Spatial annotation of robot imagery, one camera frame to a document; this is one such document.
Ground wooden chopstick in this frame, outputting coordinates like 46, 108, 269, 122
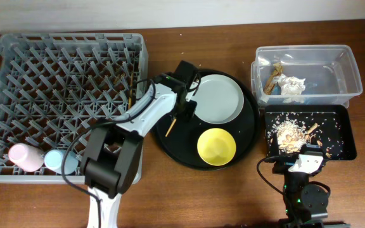
128, 72, 134, 110
165, 117, 177, 137

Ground white round plate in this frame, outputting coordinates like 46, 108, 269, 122
192, 74, 245, 124

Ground yellow bowl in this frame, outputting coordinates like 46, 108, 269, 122
196, 128, 236, 166

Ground white tissue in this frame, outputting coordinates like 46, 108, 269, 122
278, 74, 305, 96

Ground light blue cup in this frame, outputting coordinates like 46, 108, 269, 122
44, 149, 79, 175

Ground pink cup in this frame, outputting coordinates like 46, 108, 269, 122
8, 143, 44, 172

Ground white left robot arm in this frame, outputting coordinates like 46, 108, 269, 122
80, 61, 201, 227

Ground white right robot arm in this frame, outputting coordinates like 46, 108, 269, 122
263, 144, 352, 228

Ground grey plastic dishwasher rack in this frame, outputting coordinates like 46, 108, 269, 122
0, 33, 148, 184

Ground food scraps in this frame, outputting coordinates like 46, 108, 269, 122
265, 111, 345, 159

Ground round black tray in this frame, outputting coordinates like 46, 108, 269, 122
152, 69, 261, 171

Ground black rectangular tray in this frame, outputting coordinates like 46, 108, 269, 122
264, 104, 357, 160

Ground clear plastic bin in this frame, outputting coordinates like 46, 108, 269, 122
250, 44, 363, 107

